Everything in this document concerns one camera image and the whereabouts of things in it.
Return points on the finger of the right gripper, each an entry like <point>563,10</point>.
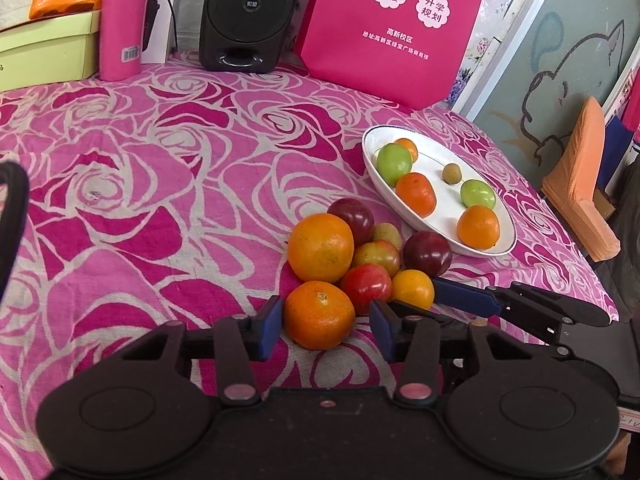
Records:
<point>527,307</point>
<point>578,311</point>

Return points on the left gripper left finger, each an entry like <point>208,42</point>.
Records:
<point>237,343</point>

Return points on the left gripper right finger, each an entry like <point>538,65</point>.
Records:
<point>406,335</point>

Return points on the small yellow orange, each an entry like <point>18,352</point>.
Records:
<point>414,287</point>
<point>410,147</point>

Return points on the dark plum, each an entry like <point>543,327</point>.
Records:
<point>427,252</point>
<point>358,217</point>

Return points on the orange large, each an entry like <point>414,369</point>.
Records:
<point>478,227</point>

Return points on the red green tomato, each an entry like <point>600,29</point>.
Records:
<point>380,252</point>

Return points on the tan longan back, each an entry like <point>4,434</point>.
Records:
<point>388,232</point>

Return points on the tan longan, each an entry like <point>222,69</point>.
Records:
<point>452,174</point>
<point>388,232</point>

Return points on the green apple fruit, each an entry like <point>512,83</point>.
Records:
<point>475,192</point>
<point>393,162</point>

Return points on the orange front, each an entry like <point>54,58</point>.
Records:
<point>416,191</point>

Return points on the tan longan front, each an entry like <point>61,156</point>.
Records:
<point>452,174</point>

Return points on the orange covered chair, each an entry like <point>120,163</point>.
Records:
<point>570,185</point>

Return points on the white ceramic plate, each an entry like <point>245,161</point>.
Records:
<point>432,157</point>

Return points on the pink rose tablecloth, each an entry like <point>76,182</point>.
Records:
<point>172,194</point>

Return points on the magenta fabric bag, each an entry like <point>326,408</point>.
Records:
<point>405,51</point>

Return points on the pink thermos bottle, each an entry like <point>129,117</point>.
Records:
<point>121,34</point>

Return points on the white box behind thermos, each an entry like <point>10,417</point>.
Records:
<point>159,33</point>

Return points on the black speaker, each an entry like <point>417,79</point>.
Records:
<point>244,36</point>

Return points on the green shoe box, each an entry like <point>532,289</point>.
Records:
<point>58,49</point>

